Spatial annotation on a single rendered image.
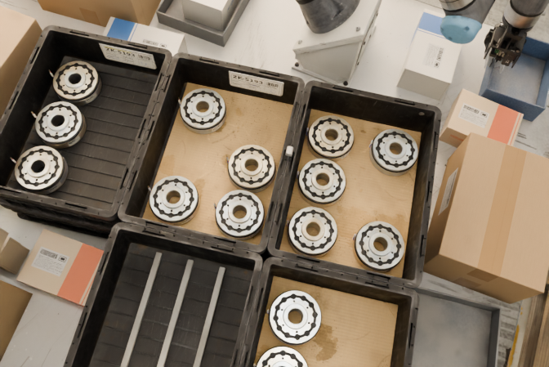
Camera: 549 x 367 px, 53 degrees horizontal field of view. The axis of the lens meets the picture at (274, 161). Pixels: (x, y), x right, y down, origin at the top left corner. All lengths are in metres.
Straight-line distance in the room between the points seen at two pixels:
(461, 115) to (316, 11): 0.44
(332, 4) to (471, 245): 0.63
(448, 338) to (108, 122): 0.91
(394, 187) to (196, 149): 0.45
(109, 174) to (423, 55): 0.82
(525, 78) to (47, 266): 1.27
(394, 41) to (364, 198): 0.54
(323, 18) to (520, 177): 0.58
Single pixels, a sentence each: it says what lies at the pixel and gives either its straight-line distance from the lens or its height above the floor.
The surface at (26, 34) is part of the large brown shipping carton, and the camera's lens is 1.41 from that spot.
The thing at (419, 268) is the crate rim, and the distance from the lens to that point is 1.10.
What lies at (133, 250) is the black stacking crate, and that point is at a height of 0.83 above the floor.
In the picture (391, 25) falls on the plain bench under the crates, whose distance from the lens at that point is 1.62.
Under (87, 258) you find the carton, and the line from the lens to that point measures 1.27.
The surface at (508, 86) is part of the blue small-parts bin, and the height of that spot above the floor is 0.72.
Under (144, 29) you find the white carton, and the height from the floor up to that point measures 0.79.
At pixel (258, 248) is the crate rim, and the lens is 1.06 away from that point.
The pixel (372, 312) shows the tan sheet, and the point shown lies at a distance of 1.16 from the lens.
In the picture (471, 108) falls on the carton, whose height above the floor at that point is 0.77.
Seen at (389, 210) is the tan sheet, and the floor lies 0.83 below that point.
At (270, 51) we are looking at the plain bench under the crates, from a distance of 1.52.
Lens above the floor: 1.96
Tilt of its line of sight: 67 degrees down
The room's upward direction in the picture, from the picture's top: 5 degrees clockwise
